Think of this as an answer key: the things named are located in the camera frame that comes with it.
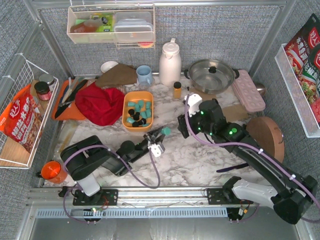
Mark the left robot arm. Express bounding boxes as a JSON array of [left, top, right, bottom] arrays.
[[60, 127, 171, 197]]

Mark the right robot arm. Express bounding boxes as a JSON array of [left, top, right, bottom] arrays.
[[178, 94, 320, 225]]

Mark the orange storage basket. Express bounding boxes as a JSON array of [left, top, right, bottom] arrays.
[[122, 91, 154, 132]]

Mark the brown cork mat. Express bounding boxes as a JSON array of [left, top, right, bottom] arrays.
[[222, 104, 249, 122], [189, 87, 217, 101]]

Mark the orange juice bottle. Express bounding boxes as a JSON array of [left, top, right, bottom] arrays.
[[173, 81, 182, 99]]

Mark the stainless steel pot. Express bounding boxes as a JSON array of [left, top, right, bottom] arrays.
[[183, 59, 240, 95]]

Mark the clear small glass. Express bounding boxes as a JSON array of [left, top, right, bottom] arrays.
[[138, 81, 150, 91]]

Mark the red cloth hat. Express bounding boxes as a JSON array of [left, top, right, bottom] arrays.
[[75, 83, 125, 127]]

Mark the white thermos jug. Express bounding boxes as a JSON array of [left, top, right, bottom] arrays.
[[159, 38, 182, 87]]

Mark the pink egg tray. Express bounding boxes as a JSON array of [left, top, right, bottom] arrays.
[[231, 69, 266, 113]]

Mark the light blue mug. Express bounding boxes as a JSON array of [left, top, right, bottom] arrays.
[[136, 65, 154, 86]]

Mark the brown olive cloth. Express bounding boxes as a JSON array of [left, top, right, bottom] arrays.
[[95, 63, 138, 88]]

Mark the round wooden board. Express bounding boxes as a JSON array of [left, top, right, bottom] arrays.
[[246, 116, 285, 163]]

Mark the silver metal cup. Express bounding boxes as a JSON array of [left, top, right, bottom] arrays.
[[254, 82, 267, 97]]

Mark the white small bowl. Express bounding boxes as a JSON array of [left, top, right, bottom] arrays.
[[100, 60, 118, 73]]

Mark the black blade kitchen knife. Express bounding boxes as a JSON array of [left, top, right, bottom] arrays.
[[54, 78, 88, 118]]

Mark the orange translucent cup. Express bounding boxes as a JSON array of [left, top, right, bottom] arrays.
[[36, 160, 68, 184]]

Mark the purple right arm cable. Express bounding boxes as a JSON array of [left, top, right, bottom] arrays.
[[184, 94, 320, 223]]

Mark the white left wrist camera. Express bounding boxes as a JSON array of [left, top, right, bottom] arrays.
[[148, 142, 166, 158]]

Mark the purple handle utensil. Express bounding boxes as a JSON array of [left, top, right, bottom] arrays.
[[216, 163, 249, 173]]

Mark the cream handle knife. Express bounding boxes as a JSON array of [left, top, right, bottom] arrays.
[[61, 77, 79, 103]]

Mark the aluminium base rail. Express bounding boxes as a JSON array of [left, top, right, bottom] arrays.
[[26, 187, 256, 222]]

